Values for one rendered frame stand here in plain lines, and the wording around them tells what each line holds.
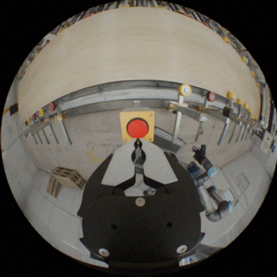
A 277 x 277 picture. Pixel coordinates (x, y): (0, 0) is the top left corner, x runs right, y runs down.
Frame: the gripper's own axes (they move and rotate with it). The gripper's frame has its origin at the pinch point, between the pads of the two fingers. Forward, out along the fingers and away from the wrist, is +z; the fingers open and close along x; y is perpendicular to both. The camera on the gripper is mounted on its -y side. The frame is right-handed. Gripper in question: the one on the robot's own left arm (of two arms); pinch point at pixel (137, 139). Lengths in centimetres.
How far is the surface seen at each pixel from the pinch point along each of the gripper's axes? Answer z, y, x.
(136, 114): 4.9, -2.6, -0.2
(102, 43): 37, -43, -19
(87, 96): 65, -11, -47
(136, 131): 3.8, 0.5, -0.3
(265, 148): -19, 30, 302
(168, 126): 127, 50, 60
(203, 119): 13.9, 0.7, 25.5
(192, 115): 19.6, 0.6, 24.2
